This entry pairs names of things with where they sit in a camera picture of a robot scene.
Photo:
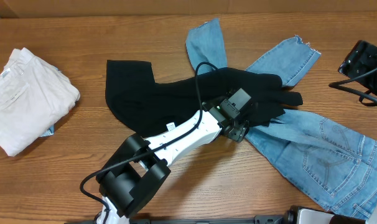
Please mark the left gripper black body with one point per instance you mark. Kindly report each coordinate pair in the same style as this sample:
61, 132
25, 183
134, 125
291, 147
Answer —
238, 130

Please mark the black t-shirt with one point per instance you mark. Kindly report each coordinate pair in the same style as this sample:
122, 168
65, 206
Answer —
146, 107

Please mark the light blue denim jeans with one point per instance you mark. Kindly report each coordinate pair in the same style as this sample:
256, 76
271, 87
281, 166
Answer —
333, 165

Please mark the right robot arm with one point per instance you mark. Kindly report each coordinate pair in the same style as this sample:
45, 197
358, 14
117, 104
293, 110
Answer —
360, 66

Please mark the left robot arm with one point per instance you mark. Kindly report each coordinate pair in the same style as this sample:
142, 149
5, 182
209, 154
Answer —
136, 171

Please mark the light blue patterned folded cloth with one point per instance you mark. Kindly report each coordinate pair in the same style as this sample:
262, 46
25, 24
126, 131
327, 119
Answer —
49, 132

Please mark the folded beige trousers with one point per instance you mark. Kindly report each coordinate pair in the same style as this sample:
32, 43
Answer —
34, 95

